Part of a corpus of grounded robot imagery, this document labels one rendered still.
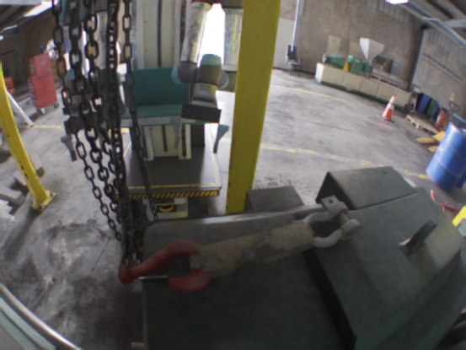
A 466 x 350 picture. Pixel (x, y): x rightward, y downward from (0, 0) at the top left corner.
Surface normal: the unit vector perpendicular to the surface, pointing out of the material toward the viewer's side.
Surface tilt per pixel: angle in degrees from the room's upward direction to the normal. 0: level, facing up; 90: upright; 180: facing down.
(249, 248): 8
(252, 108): 90
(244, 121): 90
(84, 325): 0
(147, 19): 90
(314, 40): 90
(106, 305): 0
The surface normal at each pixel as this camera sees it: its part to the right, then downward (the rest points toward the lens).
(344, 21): -0.13, 0.60
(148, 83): 0.17, 0.62
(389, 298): 0.07, -0.79
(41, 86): 0.88, 0.34
